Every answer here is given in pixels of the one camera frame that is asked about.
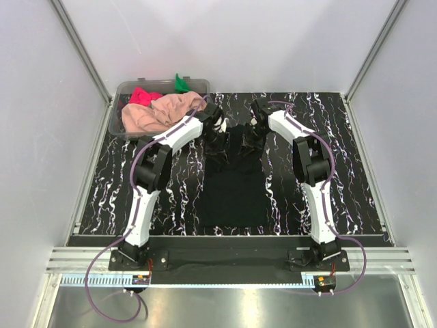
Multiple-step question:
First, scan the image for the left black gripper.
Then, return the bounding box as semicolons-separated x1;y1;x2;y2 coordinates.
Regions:
201;131;230;165

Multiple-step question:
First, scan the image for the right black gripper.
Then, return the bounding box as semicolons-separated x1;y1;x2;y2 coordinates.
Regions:
238;124;270;158

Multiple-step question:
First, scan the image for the black t shirt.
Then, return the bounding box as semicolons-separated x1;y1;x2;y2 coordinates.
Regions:
195;125;268;228

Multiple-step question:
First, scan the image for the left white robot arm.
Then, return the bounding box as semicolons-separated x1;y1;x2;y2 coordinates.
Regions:
117;102;227;271

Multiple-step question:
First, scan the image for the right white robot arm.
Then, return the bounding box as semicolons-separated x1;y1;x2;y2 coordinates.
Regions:
241;98;341;271

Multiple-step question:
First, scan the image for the pink t shirt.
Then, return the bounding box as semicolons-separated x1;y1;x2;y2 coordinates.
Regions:
122;91;207;133

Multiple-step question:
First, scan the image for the green t shirt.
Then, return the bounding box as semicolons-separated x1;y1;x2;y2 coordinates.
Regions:
174;73;191;94

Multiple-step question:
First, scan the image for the clear plastic bin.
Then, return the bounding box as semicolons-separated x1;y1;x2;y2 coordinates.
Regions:
109;79;210;139

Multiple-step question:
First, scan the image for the red t shirt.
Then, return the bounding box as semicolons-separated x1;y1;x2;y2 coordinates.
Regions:
128;87;163;107

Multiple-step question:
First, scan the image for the black marble pattern mat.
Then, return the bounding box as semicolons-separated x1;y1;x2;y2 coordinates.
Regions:
74;92;382;236

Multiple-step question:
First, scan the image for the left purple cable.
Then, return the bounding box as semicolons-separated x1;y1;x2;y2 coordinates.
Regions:
83;95;214;324

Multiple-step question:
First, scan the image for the white slotted cable duct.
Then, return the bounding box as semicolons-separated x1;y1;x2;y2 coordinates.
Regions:
60;273;151;288

